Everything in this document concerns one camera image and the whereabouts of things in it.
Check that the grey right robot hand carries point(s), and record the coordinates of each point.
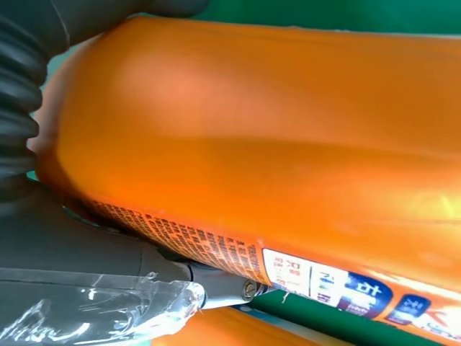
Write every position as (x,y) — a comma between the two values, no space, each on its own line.
(72,267)

